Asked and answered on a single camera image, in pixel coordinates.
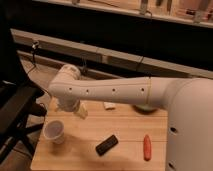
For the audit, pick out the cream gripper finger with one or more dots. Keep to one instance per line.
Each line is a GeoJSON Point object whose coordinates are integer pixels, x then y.
{"type": "Point", "coordinates": [81, 111]}

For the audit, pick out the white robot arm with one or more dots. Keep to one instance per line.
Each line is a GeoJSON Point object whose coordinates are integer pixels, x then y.
{"type": "Point", "coordinates": [188, 101]}

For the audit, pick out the green ceramic bowl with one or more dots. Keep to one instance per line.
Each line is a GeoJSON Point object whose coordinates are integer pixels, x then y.
{"type": "Point", "coordinates": [145, 108]}

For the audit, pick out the white sponge block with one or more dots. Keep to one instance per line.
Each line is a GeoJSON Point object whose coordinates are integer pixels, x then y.
{"type": "Point", "coordinates": [109, 106]}

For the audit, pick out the black rectangular remote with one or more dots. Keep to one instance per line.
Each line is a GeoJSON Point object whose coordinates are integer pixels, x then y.
{"type": "Point", "coordinates": [106, 145]}

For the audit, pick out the wooden table board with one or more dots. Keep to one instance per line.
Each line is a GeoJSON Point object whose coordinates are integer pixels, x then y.
{"type": "Point", "coordinates": [77, 152]}

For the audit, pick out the black chair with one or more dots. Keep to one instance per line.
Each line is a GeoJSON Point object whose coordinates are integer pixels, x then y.
{"type": "Point", "coordinates": [17, 103]}

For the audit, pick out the orange carrot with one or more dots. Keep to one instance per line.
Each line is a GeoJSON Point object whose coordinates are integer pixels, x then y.
{"type": "Point", "coordinates": [147, 148]}

